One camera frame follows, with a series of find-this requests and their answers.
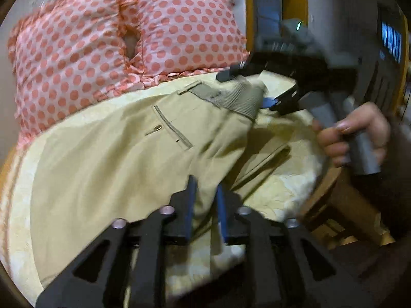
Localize yellow patterned bed sheet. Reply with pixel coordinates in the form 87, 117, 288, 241
1, 74, 328, 303

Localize khaki beige pants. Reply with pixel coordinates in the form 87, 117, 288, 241
31, 79, 291, 286

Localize pink polka dot pillow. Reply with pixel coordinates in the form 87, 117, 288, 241
7, 0, 247, 147

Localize wooden chair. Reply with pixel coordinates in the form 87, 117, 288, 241
297, 166, 394, 249

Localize right hand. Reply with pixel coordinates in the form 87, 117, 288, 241
312, 102, 391, 168

